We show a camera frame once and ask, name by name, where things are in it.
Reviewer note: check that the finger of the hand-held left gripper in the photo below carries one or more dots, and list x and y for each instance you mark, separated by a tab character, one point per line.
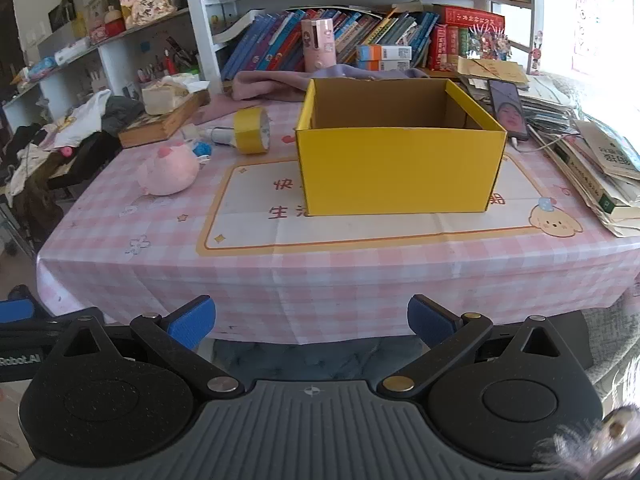
15	308

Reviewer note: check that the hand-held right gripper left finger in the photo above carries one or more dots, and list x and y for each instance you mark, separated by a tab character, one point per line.
192	317

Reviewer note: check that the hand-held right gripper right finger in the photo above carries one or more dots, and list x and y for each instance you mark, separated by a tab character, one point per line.
430	317

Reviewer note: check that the pink pig plush toy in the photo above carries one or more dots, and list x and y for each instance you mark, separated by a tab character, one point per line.
167	170

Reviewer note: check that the yellow cardboard box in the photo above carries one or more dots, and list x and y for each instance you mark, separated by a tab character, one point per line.
400	170

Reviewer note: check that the blue plastic packet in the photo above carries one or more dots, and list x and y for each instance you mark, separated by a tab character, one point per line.
202	149

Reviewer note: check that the white spray bottle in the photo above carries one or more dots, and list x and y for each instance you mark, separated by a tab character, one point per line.
220	136

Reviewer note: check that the white fuzzy cushion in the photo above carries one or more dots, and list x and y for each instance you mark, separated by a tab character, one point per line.
615	350

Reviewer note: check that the brown wooden box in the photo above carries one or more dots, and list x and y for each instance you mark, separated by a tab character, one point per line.
150	132

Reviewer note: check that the yellow tape roll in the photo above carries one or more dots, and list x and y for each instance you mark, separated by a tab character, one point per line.
245	132

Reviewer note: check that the pile of clothes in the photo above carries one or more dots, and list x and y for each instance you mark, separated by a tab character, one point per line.
85	125

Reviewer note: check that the person's fuzzy clothing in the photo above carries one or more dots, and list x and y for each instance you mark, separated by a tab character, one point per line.
580	447

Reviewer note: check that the beige tissue pack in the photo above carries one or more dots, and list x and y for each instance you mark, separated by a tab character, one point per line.
160	100

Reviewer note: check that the pile of papers and booklets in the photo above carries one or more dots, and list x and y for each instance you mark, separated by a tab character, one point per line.
595	170

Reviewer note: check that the smartphone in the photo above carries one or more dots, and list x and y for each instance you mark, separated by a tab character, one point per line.
509	110

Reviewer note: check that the purple and pink cloth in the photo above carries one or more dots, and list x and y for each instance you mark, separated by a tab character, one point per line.
270	85

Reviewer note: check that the brown paper envelope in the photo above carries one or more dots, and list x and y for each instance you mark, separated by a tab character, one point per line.
492	70

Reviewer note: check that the orange and white carton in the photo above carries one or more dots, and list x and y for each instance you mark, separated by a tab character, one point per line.
382	66
382	53

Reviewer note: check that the pens and stationery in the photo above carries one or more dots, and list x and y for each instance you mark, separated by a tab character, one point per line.
167	62

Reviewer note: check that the white side shelf unit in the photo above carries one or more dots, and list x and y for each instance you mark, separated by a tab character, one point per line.
107	65

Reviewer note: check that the red standing books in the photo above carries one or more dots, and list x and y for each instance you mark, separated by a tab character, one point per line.
442	47

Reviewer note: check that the colourful cartoon print card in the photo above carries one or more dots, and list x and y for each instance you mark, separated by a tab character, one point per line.
489	46

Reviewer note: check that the row of children's books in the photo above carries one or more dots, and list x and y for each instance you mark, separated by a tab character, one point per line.
260	45

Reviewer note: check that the cartoon sticker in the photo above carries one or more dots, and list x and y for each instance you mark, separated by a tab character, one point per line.
537	52

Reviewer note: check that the pink cylindrical appliance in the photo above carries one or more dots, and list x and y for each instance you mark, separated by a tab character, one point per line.
320	45

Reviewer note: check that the white bookshelf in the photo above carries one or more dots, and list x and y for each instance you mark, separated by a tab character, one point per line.
200	20

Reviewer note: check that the small red jar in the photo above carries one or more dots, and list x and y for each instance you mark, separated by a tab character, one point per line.
114	22

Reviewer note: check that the thick red book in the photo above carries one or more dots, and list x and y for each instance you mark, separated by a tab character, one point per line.
472	17

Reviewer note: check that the pink wall poster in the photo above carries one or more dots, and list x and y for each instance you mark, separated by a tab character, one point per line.
600	10

